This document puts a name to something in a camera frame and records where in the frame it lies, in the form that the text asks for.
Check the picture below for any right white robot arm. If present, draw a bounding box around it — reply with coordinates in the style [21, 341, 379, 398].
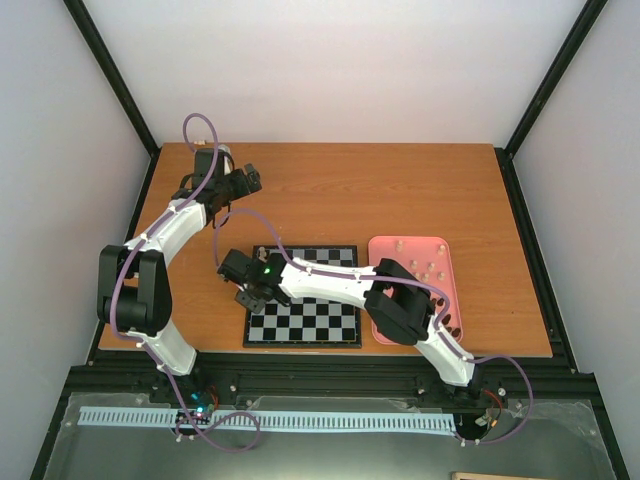
[217, 249, 475, 388]

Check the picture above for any black aluminium frame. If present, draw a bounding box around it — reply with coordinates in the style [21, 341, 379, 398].
[31, 1, 629, 479]

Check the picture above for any right circuit board connector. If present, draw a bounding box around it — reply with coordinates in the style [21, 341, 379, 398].
[475, 389, 503, 431]

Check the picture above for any black and silver chessboard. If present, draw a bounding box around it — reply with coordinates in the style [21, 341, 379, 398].
[243, 245, 362, 349]

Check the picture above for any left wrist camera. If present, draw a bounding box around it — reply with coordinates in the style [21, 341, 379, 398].
[191, 141, 235, 176]

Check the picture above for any light blue slotted cable duct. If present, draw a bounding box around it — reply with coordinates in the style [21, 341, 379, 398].
[77, 406, 456, 436]

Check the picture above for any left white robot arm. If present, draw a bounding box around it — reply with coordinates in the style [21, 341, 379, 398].
[97, 146, 262, 403]

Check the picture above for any left green circuit board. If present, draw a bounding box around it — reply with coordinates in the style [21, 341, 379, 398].
[176, 386, 219, 427]

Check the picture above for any pink plastic tray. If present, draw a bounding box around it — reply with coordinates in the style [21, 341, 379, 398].
[368, 236, 463, 342]

